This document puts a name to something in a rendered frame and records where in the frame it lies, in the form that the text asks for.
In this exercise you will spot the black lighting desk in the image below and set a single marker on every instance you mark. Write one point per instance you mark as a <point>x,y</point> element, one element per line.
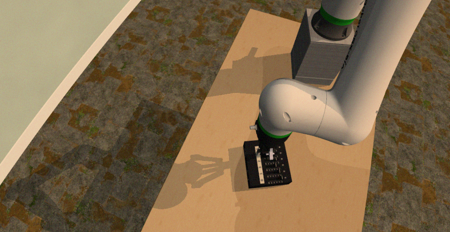
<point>265,173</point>

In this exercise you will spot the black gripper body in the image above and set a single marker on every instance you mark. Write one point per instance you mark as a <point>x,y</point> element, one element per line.
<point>267,146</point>

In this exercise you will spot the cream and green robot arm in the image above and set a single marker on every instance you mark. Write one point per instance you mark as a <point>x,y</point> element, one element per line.
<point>344,114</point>

